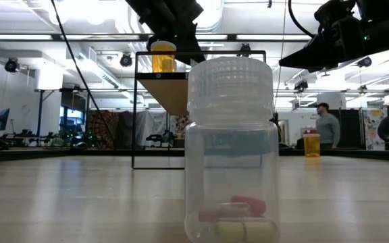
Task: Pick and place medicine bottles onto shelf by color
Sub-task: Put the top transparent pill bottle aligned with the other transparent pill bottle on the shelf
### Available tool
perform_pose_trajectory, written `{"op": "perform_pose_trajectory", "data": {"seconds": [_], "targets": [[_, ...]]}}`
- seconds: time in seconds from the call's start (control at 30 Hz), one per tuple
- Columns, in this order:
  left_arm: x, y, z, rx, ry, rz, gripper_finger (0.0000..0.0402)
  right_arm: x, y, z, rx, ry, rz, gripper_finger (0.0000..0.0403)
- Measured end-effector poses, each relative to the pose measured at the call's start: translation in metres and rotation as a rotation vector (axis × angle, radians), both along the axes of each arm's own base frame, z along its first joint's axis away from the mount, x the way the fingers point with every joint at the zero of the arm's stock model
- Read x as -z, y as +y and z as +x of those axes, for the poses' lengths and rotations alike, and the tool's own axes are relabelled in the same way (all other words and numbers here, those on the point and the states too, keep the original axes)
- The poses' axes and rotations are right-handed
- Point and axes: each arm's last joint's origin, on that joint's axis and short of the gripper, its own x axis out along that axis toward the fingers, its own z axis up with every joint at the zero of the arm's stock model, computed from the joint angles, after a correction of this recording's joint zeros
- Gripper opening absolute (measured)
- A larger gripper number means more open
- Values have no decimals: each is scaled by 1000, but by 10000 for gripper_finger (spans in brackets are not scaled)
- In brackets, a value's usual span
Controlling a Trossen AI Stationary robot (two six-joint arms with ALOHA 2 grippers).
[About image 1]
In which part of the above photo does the brown patterned tapestry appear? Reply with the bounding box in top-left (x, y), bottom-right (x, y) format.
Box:
top-left (176, 115), bottom-right (190, 136)

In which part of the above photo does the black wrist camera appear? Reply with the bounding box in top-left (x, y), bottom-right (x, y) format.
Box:
top-left (314, 0), bottom-right (358, 27)
top-left (178, 0), bottom-right (205, 24)

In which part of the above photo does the tilted blue monitor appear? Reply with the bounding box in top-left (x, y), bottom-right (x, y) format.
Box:
top-left (0, 107), bottom-right (11, 132)

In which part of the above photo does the black ceiling spotlight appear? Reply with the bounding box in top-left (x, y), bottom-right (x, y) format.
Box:
top-left (119, 52), bottom-right (134, 68)
top-left (238, 43), bottom-right (252, 59)
top-left (294, 79), bottom-right (309, 92)
top-left (4, 57), bottom-right (20, 74)
top-left (356, 56), bottom-right (373, 68)

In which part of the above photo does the wooden shelf black metal frame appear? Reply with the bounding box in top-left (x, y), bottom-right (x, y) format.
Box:
top-left (132, 50), bottom-right (267, 170)

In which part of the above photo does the clear plastic pill bottle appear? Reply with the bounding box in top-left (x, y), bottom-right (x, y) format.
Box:
top-left (184, 55), bottom-right (281, 243)

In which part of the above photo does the black overhead light bar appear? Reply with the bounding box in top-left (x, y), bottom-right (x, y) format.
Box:
top-left (0, 32), bottom-right (313, 43)

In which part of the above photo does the blue lit monitor screen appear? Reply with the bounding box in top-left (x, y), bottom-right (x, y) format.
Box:
top-left (59, 107), bottom-right (84, 131)

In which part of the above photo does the black cable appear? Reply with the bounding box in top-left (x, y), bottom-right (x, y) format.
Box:
top-left (49, 0), bottom-right (116, 148)
top-left (287, 0), bottom-right (317, 38)

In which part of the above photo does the black metal gantry frame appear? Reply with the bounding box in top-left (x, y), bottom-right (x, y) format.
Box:
top-left (38, 88), bottom-right (91, 142)

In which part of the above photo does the white ceiling air duct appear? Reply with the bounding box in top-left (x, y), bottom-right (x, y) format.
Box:
top-left (196, 0), bottom-right (225, 34)

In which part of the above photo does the yellow capsule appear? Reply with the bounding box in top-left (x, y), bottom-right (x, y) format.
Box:
top-left (214, 219), bottom-right (278, 243)

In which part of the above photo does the black aluminium table frame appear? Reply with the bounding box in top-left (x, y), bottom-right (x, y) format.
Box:
top-left (0, 147), bottom-right (389, 165)

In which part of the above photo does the red and clear capsule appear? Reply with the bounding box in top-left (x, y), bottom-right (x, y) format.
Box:
top-left (198, 202), bottom-right (252, 223)

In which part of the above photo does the floral fabric panel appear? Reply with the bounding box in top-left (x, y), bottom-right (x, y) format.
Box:
top-left (362, 107), bottom-right (387, 151)

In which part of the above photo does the small amber pill bottle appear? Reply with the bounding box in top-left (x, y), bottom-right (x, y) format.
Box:
top-left (303, 133), bottom-right (321, 158)

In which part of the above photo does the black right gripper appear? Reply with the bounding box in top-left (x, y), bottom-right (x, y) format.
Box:
top-left (278, 15), bottom-right (368, 73)

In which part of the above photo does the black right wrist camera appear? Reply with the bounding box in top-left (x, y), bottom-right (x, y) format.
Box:
top-left (314, 0), bottom-right (358, 27)

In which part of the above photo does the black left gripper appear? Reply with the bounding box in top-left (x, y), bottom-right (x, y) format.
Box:
top-left (136, 0), bottom-right (207, 65)

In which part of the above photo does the person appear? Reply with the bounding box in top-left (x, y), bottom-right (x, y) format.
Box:
top-left (314, 102), bottom-right (341, 151)

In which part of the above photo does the grey cloth cover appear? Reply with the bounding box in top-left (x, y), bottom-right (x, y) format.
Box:
top-left (118, 110), bottom-right (168, 148)

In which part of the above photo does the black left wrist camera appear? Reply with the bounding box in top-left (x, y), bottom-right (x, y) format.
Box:
top-left (178, 0), bottom-right (205, 24)

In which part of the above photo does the black partition panel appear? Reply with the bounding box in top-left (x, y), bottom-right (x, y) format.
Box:
top-left (329, 108), bottom-right (363, 150)

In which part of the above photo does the mandala pattern tapestry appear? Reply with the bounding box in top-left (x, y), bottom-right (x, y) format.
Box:
top-left (86, 110), bottom-right (120, 150)

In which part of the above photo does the large amber pill bottle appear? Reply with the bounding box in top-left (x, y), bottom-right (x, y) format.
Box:
top-left (151, 40), bottom-right (177, 74)

